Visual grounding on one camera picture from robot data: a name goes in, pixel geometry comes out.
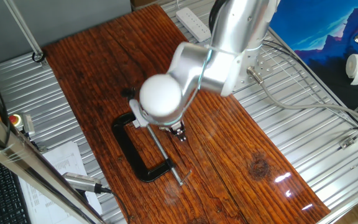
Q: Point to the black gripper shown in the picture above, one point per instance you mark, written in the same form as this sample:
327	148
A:
176	126

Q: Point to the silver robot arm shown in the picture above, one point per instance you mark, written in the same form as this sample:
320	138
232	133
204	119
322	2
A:
228	28

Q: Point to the white lamp socket adapter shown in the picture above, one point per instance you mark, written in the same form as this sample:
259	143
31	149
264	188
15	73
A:
136	124

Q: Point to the brown wooden board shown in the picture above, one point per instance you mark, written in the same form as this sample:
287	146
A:
216	155

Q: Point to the black C-clamp with steel screw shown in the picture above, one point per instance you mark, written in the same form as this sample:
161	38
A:
129	149

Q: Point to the white power strip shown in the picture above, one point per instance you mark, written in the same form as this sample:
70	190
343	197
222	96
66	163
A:
194	23

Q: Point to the printed paper sheet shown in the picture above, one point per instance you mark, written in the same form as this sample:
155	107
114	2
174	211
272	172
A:
64	158

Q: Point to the red emergency stop button box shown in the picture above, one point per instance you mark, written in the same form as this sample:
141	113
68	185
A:
15	119

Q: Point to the blue mountain picture mat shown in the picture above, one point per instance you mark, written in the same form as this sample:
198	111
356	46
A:
315	28

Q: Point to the black keyboard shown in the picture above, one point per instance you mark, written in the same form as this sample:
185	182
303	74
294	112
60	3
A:
2	193

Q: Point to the thin aluminium pole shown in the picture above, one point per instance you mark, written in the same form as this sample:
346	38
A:
23	29

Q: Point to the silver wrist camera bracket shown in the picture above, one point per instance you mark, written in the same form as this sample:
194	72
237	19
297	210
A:
137	112

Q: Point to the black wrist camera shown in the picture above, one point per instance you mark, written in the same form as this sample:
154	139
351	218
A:
128	93

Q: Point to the silver camera on stand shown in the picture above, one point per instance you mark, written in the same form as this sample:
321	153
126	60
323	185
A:
79	182

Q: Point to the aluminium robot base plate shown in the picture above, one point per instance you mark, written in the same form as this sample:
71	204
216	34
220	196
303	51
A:
265	65

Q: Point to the long aluminium frame bar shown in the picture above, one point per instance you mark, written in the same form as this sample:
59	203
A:
26	158

